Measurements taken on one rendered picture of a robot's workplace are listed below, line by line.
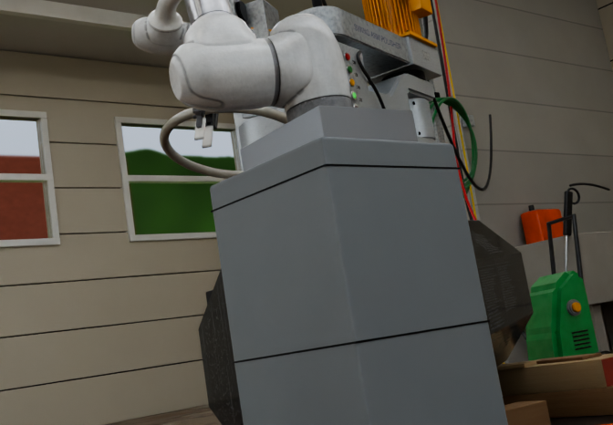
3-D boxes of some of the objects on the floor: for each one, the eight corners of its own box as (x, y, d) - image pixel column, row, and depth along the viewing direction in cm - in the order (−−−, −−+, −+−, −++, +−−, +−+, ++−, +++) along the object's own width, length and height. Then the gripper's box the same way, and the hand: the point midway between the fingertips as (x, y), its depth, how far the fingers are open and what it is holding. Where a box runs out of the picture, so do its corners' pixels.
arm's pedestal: (561, 508, 176) (485, 137, 190) (394, 581, 143) (317, 126, 157) (390, 502, 212) (337, 191, 227) (226, 558, 180) (177, 191, 194)
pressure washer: (576, 385, 449) (543, 223, 465) (625, 382, 418) (587, 210, 433) (524, 396, 434) (490, 229, 450) (570, 395, 403) (532, 216, 419)
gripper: (207, 57, 249) (201, 127, 239) (232, 88, 264) (227, 154, 253) (184, 62, 252) (177, 130, 241) (210, 92, 266) (204, 159, 256)
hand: (203, 133), depth 249 cm, fingers open, 4 cm apart
